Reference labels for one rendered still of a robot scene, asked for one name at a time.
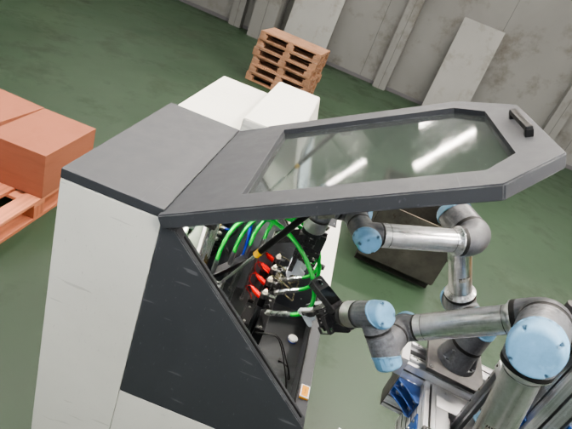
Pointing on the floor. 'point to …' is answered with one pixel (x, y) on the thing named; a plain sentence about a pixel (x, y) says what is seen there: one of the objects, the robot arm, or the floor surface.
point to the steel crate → (429, 270)
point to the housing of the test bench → (118, 248)
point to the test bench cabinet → (148, 415)
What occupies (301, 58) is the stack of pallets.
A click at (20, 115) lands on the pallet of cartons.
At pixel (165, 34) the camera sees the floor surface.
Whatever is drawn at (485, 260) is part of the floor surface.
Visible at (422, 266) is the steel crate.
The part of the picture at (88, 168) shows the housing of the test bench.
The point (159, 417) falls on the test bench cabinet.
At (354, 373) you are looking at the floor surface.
